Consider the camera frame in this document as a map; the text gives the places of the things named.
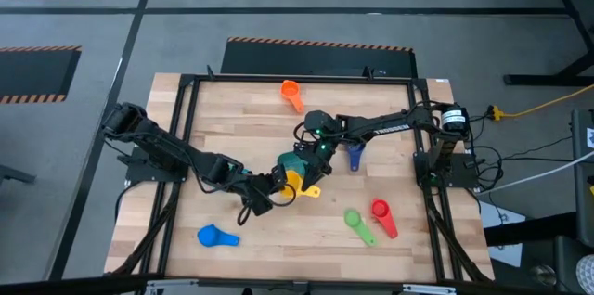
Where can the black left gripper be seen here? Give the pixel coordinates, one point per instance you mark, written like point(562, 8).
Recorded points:
point(260, 193)

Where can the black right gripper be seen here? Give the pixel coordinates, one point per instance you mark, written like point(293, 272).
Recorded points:
point(315, 158)

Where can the teal plastic basket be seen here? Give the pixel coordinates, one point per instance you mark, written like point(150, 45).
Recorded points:
point(287, 165)

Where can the dark blue measuring cup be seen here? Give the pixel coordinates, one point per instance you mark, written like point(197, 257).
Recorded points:
point(355, 158)

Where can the green measuring cup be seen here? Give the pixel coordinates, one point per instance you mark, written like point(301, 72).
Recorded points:
point(352, 217)

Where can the red measuring cup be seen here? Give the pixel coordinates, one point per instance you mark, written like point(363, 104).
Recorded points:
point(381, 209)

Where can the light blue measuring cup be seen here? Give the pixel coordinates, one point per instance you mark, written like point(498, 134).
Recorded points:
point(209, 235)

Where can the orange measuring cup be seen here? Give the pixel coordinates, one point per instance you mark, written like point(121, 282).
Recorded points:
point(290, 89)

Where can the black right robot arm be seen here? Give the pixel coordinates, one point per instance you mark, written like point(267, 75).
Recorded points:
point(385, 125)

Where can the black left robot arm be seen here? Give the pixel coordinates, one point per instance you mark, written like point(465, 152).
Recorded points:
point(162, 144)

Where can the black striped-edge floor mat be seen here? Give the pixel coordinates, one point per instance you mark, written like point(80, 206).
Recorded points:
point(315, 60)
point(32, 72)

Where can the white floor sheet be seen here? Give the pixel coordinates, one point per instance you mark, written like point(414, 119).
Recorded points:
point(492, 216)

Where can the black equipment cabinet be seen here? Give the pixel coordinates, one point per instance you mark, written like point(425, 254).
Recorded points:
point(582, 183)

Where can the grey floor stand leg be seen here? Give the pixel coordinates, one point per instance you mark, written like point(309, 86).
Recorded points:
point(14, 175)

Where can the white patterned sphere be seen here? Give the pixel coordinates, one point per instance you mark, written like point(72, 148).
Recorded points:
point(587, 276)

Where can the black aluminium table frame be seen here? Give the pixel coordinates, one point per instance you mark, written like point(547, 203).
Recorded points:
point(278, 79)

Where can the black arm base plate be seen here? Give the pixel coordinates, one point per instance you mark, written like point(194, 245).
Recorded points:
point(464, 170)
point(139, 172)

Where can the silver metal bracket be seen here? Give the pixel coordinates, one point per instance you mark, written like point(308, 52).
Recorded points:
point(164, 288)
point(429, 290)

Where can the black floor stand frame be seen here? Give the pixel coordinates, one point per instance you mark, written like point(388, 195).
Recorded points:
point(533, 80)

